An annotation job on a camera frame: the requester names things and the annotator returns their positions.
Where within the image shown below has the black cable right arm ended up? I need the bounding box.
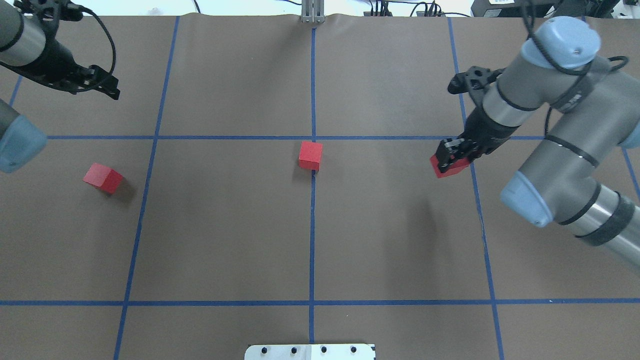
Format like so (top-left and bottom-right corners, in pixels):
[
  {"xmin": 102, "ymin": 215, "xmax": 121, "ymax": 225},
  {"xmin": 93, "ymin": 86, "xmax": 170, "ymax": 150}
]
[{"xmin": 520, "ymin": 0, "xmax": 630, "ymax": 136}]

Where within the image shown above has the red block placed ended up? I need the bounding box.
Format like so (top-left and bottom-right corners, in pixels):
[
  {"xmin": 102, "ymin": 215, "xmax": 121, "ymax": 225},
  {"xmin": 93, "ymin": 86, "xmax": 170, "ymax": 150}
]
[
  {"xmin": 82, "ymin": 162, "xmax": 124, "ymax": 195},
  {"xmin": 429, "ymin": 154, "xmax": 471, "ymax": 179},
  {"xmin": 298, "ymin": 141, "xmax": 323, "ymax": 172}
]

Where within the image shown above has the black box with label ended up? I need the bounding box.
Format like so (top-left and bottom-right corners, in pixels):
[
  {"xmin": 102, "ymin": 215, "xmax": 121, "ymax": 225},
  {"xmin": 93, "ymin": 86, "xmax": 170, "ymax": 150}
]
[{"xmin": 470, "ymin": 0, "xmax": 565, "ymax": 18}]

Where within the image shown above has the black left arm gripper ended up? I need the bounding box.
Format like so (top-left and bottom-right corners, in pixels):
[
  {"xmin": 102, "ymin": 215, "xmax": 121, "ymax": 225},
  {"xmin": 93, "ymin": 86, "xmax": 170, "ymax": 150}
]
[{"xmin": 10, "ymin": 39, "xmax": 121, "ymax": 101}]

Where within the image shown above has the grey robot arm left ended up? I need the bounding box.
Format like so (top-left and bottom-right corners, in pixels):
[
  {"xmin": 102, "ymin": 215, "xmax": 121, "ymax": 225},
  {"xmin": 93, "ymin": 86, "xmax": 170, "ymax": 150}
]
[{"xmin": 0, "ymin": 0, "xmax": 121, "ymax": 174}]

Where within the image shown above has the aluminium frame post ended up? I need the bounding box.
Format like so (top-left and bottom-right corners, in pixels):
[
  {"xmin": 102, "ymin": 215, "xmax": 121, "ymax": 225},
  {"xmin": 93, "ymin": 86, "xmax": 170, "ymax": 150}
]
[{"xmin": 300, "ymin": 0, "xmax": 326, "ymax": 25}]

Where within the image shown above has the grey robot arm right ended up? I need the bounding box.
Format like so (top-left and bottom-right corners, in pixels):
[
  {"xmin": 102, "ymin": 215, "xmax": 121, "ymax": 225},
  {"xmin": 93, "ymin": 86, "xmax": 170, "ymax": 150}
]
[{"xmin": 430, "ymin": 14, "xmax": 640, "ymax": 269}]

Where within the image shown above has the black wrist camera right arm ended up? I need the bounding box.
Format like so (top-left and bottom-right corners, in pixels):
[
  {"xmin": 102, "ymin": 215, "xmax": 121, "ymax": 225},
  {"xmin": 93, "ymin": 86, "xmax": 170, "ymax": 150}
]
[{"xmin": 446, "ymin": 66, "xmax": 505, "ymax": 107}]

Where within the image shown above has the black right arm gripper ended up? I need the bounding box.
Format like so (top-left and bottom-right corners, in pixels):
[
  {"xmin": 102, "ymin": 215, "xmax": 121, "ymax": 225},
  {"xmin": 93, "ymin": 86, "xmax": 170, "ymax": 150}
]
[{"xmin": 436, "ymin": 107, "xmax": 518, "ymax": 172}]

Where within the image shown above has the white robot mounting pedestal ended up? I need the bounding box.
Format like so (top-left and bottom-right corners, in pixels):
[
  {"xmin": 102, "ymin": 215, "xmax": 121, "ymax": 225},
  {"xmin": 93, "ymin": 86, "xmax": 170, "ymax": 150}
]
[{"xmin": 244, "ymin": 343, "xmax": 377, "ymax": 360}]

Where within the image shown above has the brown paper table mat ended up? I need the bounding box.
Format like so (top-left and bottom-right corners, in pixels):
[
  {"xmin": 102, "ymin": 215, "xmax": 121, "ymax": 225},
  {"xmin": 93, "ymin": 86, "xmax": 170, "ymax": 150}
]
[{"xmin": 1, "ymin": 13, "xmax": 639, "ymax": 360}]

